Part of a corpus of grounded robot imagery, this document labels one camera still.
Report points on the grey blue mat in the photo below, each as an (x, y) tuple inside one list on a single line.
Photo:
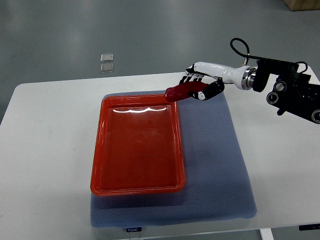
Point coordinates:
[(217, 182)]

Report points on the metal floor plate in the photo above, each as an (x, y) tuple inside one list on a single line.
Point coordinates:
[(107, 57), (107, 68)]

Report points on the cardboard box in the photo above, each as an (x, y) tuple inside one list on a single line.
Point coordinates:
[(303, 5)]

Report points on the black table label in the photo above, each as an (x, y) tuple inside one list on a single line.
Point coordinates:
[(133, 229)]

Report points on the red pepper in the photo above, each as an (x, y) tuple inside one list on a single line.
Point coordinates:
[(184, 90)]

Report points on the white table leg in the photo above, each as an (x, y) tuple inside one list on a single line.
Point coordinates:
[(266, 234)]

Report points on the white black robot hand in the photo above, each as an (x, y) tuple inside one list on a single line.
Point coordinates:
[(242, 77)]

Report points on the dark blue table label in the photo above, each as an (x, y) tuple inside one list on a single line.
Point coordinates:
[(309, 227)]

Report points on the red plastic tray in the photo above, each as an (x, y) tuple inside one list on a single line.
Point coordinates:
[(138, 147)]

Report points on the upper metal floor plate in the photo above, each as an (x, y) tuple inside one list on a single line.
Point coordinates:
[(107, 57)]

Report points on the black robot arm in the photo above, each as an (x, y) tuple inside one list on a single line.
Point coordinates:
[(292, 91)]

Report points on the lower metal floor plate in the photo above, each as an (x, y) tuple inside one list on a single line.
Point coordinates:
[(107, 68)]

